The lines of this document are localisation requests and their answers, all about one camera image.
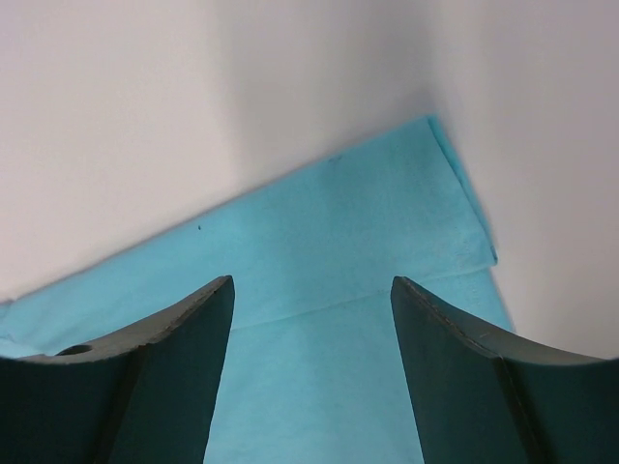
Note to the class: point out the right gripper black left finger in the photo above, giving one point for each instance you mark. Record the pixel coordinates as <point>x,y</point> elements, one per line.
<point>143,394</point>

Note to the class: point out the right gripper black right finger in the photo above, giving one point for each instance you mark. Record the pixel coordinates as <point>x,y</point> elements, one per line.
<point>481,394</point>

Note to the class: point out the turquoise t shirt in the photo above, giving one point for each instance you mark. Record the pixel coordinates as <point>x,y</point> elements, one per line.
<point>312,371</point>

